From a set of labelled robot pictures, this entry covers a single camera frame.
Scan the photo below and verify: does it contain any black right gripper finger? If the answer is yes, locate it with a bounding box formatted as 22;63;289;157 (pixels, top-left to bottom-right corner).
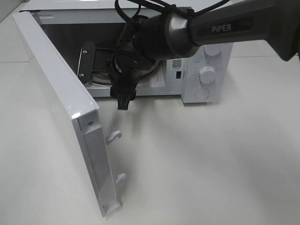
110;86;136;111

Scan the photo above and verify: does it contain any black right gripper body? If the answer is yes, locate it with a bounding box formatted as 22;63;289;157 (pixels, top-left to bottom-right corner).
93;43;155;89

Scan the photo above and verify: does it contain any white microwave door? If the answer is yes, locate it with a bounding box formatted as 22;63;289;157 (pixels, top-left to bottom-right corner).
13;11;126;217

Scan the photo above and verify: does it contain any round white door button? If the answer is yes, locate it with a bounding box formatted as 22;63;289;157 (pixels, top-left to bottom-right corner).
195;88;210;100

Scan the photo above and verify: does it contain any white microwave knob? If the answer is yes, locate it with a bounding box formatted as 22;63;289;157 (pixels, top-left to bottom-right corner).
199;66;217;84
203;44;222;56

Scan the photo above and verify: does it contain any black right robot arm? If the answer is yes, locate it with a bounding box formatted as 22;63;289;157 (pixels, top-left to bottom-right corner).
109;0;300;110

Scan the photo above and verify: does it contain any glass microwave turntable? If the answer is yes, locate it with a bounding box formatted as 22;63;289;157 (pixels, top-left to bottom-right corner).
86;73;112;87

